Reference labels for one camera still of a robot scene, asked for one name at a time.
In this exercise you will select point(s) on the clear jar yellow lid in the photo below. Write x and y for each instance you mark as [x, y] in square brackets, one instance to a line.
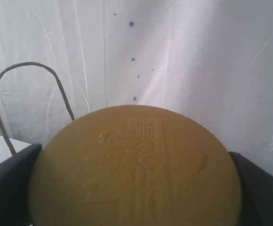
[134, 165]

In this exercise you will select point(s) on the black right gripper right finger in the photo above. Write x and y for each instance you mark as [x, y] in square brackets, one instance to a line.
[257, 193]

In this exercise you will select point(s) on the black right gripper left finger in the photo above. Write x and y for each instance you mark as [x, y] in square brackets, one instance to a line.
[14, 178]

